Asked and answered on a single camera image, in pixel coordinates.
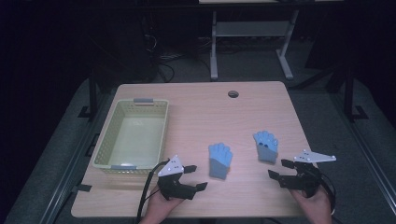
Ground person's right hand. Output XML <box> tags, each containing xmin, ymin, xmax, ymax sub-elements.
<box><xmin>289</xmin><ymin>186</ymin><xmax>333</xmax><ymax>224</ymax></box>

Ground blue glove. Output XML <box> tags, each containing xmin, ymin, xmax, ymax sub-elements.
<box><xmin>252</xmin><ymin>130</ymin><xmax>279</xmax><ymax>165</ymax></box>
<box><xmin>207</xmin><ymin>142</ymin><xmax>233</xmax><ymax>180</ymax></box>

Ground black metal stand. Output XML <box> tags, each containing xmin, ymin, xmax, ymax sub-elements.
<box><xmin>77</xmin><ymin>66</ymin><xmax>102</xmax><ymax>119</ymax></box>
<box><xmin>341</xmin><ymin>62</ymin><xmax>370</xmax><ymax>123</ymax></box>

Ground black floor cables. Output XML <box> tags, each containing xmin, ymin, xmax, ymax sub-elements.
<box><xmin>143</xmin><ymin>32</ymin><xmax>188</xmax><ymax>82</ymax></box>

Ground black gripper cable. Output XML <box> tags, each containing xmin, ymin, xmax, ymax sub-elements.
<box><xmin>312</xmin><ymin>170</ymin><xmax>338</xmax><ymax>217</ymax></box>
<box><xmin>135</xmin><ymin>160</ymin><xmax>171</xmax><ymax>224</ymax></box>

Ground aluminium floor rail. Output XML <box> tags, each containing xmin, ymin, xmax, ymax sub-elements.
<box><xmin>38</xmin><ymin>92</ymin><xmax>110</xmax><ymax>224</ymax></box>
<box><xmin>329</xmin><ymin>91</ymin><xmax>396</xmax><ymax>217</ymax></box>

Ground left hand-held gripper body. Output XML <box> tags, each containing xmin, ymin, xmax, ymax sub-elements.
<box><xmin>157</xmin><ymin>154</ymin><xmax>198</xmax><ymax>201</ymax></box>

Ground person's left hand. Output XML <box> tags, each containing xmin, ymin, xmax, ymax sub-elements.
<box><xmin>139</xmin><ymin>186</ymin><xmax>185</xmax><ymax>224</ymax></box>

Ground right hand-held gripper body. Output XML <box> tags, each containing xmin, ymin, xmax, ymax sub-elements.
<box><xmin>277</xmin><ymin>149</ymin><xmax>337</xmax><ymax>199</ymax></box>

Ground cream plastic basket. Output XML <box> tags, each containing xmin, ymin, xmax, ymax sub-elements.
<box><xmin>92</xmin><ymin>98</ymin><xmax>170</xmax><ymax>175</ymax></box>

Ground white metal desk frame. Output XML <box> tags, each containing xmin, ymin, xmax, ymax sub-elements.
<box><xmin>198</xmin><ymin>0</ymin><xmax>345</xmax><ymax>82</ymax></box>

